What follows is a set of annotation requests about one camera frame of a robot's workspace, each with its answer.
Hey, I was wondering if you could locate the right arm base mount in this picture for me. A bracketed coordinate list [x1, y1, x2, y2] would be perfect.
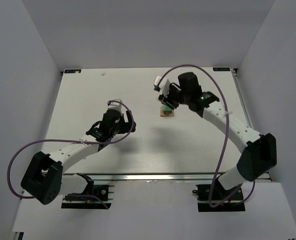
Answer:
[192, 184, 245, 213]

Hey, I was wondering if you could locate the green block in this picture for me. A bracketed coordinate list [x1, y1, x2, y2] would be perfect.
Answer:
[163, 105, 173, 112]

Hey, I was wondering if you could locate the left blue corner label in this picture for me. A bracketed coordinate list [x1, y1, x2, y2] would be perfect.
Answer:
[64, 69, 81, 74]

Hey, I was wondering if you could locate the blue corner label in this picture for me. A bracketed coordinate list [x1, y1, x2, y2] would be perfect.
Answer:
[212, 67, 230, 72]
[64, 69, 81, 74]

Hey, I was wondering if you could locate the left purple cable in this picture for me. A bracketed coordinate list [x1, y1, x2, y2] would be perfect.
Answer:
[7, 99, 135, 210]

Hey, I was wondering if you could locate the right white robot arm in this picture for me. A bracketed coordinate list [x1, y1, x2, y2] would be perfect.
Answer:
[154, 72, 277, 191]

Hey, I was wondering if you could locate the right blue corner label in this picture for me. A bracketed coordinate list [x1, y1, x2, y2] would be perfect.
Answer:
[212, 67, 230, 72]

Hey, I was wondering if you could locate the aluminium frame rail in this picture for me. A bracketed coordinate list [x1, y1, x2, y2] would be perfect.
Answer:
[231, 68, 272, 181]

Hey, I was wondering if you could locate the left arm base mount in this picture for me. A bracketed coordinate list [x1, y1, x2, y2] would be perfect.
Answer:
[61, 174, 114, 210]

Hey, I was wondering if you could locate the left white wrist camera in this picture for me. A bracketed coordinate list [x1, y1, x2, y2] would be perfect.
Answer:
[107, 99, 122, 113]

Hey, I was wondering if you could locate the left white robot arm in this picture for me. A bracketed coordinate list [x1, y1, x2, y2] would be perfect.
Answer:
[21, 109, 136, 205]

